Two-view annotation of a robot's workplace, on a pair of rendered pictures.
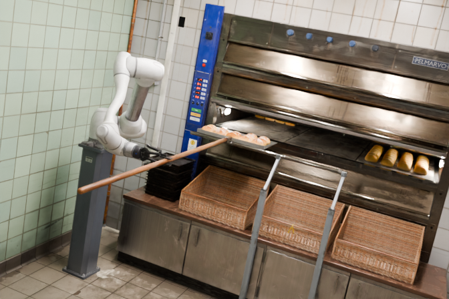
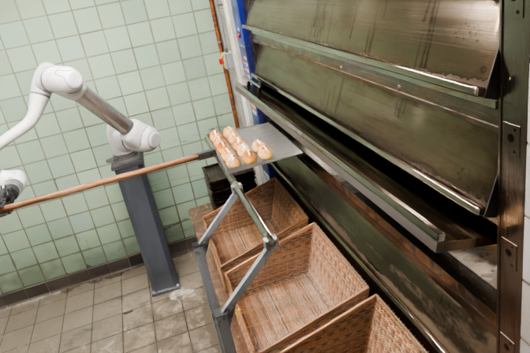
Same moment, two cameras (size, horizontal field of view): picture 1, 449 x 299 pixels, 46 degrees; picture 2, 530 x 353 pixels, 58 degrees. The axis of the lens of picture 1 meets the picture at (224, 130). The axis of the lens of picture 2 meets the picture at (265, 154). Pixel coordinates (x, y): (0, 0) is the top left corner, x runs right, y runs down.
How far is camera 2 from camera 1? 351 cm
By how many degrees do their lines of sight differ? 55
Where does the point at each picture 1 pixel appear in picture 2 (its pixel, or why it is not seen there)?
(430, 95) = (431, 42)
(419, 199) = (471, 336)
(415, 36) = not seen: outside the picture
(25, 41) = (32, 62)
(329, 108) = (324, 92)
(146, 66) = (47, 78)
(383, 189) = (414, 281)
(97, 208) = (141, 227)
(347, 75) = (325, 19)
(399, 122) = (402, 124)
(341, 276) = not seen: outside the picture
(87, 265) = (154, 283)
